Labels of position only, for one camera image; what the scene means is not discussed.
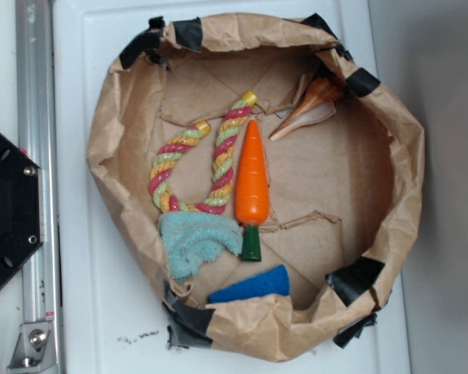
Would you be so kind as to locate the brown paper bag bin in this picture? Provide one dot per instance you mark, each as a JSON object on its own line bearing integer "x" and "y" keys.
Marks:
{"x": 345, "y": 194}

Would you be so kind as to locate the aluminium extrusion rail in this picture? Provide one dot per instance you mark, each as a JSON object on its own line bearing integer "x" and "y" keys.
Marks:
{"x": 42, "y": 286}

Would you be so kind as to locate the dark blue sponge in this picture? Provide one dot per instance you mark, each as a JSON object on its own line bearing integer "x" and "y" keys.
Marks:
{"x": 273, "y": 281}

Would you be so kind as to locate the orange toy carrot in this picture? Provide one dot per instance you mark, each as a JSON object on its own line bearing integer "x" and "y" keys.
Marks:
{"x": 252, "y": 201}

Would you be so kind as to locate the metal corner bracket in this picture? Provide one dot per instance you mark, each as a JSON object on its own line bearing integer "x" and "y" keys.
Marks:
{"x": 34, "y": 351}

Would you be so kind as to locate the multicolour twisted rope toy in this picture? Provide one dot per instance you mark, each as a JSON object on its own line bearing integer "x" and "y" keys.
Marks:
{"x": 169, "y": 155}

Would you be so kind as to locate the white tray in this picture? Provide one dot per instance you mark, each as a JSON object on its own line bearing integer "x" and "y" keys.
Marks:
{"x": 113, "y": 321}

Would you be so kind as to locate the light blue terry cloth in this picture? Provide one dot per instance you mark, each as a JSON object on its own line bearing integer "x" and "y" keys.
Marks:
{"x": 194, "y": 238}

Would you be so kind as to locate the pink conch seashell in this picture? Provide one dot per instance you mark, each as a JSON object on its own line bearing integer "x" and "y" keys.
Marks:
{"x": 317, "y": 105}

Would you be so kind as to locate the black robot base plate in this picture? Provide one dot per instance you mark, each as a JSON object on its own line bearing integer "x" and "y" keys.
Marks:
{"x": 20, "y": 210}

